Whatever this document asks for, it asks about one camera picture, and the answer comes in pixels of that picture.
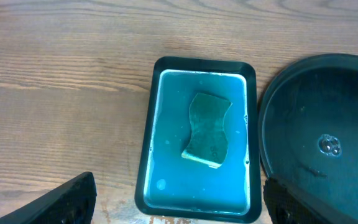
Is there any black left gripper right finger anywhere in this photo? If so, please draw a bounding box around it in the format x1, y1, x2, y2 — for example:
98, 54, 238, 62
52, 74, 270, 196
263, 177, 358, 224

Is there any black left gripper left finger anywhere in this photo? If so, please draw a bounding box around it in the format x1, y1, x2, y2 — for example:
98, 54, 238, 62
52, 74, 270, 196
0, 172, 97, 224

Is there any green yellow sponge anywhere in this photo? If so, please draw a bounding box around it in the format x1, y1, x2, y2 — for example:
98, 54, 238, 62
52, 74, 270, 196
181, 93, 232, 169

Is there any round black serving tray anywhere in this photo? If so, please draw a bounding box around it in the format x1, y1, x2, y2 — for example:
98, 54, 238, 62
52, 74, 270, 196
258, 54, 358, 223

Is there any black rectangular water tray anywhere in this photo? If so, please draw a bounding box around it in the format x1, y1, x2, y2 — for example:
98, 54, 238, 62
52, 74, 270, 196
135, 57, 262, 223

